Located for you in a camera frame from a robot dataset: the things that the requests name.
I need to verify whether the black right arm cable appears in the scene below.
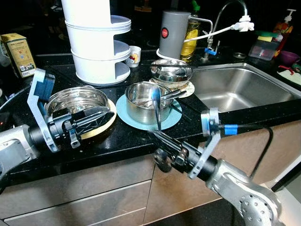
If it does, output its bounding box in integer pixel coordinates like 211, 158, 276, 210
219, 123, 274, 179

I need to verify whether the grey cylindrical water filter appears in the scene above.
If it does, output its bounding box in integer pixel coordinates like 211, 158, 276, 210
158, 10, 191, 60

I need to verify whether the yellow tea box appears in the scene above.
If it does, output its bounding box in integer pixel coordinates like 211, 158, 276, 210
0, 33, 37, 78

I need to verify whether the white faucet diverter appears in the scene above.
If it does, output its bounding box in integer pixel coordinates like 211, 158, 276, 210
233, 16, 255, 32

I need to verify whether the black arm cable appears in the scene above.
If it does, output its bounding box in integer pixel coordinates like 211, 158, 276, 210
219, 123, 274, 179
0, 85, 31, 113

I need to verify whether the black chopstick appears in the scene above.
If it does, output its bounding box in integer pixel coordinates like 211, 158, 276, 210
141, 60, 203, 66

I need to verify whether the chrome gooseneck faucet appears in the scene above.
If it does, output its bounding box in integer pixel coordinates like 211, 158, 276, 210
203, 0, 248, 59

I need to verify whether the stainless steel sink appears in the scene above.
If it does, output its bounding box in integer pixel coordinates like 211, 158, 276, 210
186, 63, 301, 113

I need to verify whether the clear plastic container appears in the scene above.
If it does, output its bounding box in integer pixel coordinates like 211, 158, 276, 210
248, 38, 279, 61

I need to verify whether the white filter hose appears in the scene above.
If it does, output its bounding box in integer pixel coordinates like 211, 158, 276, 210
188, 26, 236, 43

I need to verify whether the yellow dish soap bottle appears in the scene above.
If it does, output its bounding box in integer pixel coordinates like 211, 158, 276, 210
181, 1, 200, 62

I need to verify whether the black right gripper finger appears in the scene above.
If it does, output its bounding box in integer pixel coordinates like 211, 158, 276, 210
150, 131, 186, 150
158, 140, 182, 158

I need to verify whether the yellow round plate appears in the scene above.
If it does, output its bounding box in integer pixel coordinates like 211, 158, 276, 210
80, 99, 117, 140

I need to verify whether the white tiered storage rack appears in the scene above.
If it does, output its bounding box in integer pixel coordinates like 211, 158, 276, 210
61, 0, 132, 86

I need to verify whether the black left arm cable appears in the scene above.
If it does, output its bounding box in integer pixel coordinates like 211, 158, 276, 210
0, 85, 31, 113

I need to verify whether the stainless steel pot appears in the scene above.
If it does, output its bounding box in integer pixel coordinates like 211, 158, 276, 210
125, 81, 172, 125

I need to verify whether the light green cloth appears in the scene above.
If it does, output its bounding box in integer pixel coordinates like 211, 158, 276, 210
277, 68, 301, 85

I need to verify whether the stainless steel bowl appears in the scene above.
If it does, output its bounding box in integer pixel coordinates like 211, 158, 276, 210
150, 59, 193, 88

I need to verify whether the blue round plate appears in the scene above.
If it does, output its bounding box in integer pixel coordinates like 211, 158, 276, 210
116, 93, 183, 131

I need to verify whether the purple cup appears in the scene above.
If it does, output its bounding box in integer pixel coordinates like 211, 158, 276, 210
279, 51, 301, 65

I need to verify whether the patterned white plate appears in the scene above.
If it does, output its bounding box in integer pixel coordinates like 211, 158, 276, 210
162, 80, 195, 98

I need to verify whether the yellow green sponge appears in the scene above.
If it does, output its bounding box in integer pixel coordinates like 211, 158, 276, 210
256, 31, 279, 43

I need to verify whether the grey drawer front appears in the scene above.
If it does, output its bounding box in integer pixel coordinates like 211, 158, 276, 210
0, 155, 156, 219
0, 194, 147, 226

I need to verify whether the red handled tool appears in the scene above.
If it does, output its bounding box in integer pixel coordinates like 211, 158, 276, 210
277, 65, 294, 75

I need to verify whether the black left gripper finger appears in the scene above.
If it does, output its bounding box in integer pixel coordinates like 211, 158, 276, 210
79, 116, 111, 137
78, 107, 113, 125

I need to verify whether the white printed mug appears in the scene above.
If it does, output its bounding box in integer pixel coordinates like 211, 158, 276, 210
128, 46, 142, 67

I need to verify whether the red pump bottle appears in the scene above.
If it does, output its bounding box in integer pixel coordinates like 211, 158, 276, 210
275, 8, 297, 57

